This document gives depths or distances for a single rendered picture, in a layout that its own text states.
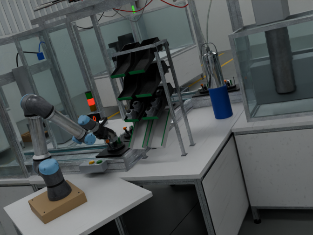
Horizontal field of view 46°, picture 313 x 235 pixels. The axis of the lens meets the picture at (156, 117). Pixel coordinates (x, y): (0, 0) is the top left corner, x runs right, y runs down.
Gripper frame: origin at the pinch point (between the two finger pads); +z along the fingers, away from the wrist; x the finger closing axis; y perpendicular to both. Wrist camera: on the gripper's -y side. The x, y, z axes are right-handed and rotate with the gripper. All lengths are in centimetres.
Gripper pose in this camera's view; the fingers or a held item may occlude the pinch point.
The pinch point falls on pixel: (112, 134)
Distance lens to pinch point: 278.5
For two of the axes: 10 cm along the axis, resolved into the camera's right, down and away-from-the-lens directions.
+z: 4.9, 3.9, 7.8
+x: 8.6, -1.1, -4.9
